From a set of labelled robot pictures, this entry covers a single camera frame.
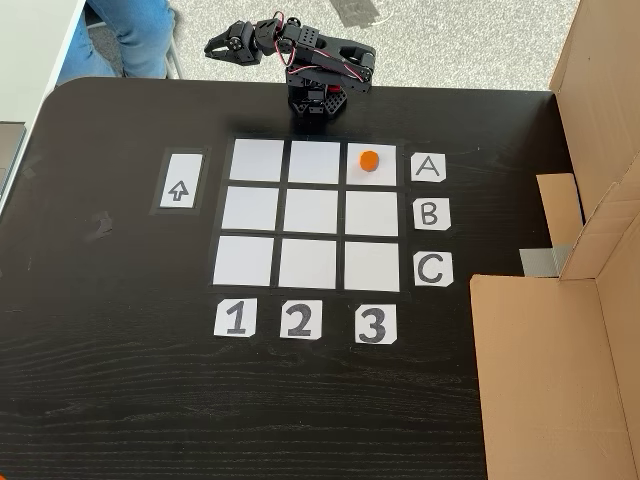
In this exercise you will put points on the round orange token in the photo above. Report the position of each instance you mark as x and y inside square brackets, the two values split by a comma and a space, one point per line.
[369, 160]

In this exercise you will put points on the white nine-square paper grid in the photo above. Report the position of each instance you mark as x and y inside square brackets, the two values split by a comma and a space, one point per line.
[307, 210]

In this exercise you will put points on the metal chair leg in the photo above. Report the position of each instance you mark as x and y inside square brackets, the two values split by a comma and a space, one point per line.
[174, 62]

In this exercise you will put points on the person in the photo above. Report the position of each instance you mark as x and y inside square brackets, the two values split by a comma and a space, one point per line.
[140, 35]

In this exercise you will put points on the white arrow paper sheet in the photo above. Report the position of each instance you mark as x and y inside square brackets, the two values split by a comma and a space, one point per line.
[179, 192]

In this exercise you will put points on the white furniture panel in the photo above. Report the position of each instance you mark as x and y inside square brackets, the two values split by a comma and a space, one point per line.
[30, 55]

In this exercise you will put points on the paper label letter A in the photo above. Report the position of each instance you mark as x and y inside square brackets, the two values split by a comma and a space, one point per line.
[428, 167]

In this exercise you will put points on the paper label letter B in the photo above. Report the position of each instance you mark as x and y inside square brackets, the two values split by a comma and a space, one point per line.
[431, 214]

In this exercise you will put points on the paper label number 1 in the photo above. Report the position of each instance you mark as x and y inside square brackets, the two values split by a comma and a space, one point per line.
[235, 317]

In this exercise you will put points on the paper label number 2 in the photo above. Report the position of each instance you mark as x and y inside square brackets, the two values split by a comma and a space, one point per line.
[301, 320]

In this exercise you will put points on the paper label letter C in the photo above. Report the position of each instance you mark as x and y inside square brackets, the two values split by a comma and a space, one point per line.
[432, 270]

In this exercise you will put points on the paper label number 3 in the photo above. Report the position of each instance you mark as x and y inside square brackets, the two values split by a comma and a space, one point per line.
[376, 325]

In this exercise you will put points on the brown cardboard box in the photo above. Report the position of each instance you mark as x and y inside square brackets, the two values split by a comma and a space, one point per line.
[550, 375]

